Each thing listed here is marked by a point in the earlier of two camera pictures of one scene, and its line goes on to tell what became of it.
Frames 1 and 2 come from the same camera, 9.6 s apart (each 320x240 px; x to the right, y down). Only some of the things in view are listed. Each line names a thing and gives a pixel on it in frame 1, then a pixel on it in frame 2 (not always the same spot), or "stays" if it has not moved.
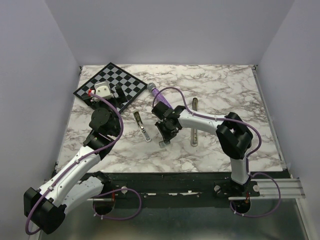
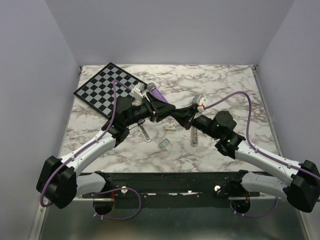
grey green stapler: [141, 126] stays
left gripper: [121, 98] -> [159, 110]
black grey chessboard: [130, 86] stays
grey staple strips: [162, 144] stays
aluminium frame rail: [279, 213] stays
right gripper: [170, 135] -> [182, 114]
